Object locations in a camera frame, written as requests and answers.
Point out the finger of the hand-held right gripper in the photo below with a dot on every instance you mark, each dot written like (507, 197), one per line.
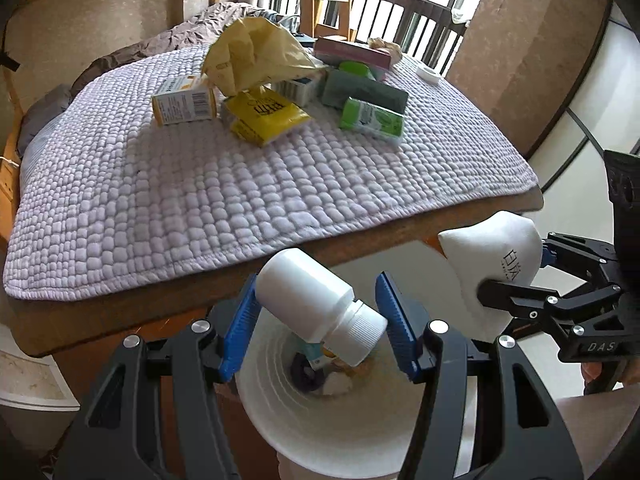
(575, 246)
(515, 300)

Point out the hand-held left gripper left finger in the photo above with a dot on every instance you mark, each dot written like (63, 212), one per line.
(240, 330)

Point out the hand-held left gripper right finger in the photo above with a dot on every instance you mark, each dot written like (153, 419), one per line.
(395, 325)

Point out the white pouch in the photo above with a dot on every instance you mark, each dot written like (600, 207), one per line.
(495, 260)

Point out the purple wrapper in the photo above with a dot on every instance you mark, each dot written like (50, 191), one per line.
(302, 375)

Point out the white plastic bottle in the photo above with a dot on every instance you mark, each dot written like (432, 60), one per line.
(310, 290)

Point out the white tissue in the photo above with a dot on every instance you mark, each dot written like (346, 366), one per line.
(337, 385)

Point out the person's right forearm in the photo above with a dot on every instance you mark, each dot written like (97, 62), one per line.
(600, 435)

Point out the person's right hand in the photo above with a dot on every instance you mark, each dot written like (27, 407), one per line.
(592, 374)

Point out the wooden table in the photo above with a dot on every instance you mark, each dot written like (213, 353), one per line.
(125, 320)

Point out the quilted pale lilac mat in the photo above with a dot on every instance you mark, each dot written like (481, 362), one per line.
(200, 200)

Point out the green and white packet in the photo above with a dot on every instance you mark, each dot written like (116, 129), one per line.
(372, 119)

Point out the yellow printed packet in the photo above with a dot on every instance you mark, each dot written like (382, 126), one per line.
(265, 115)

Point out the yellow cardboard box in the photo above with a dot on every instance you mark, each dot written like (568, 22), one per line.
(182, 105)

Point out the dark green packet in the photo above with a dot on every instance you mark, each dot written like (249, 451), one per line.
(360, 91)

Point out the white barcode box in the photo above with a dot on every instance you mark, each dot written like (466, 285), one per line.
(300, 89)

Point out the white cloth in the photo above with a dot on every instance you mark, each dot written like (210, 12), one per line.
(459, 14)

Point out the small green packet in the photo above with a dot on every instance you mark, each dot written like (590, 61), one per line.
(357, 67)

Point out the beige crumpled paper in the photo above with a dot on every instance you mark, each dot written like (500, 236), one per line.
(387, 47)

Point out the yellow crumpled bag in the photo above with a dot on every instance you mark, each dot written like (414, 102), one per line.
(255, 55)

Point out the pink cardboard box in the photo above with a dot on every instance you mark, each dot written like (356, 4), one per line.
(350, 51)

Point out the grey pillow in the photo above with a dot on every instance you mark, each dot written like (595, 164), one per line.
(45, 115)

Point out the wooden ladder shelf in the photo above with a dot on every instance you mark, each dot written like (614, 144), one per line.
(345, 5)

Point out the light wooden frame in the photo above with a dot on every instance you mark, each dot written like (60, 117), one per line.
(7, 180)

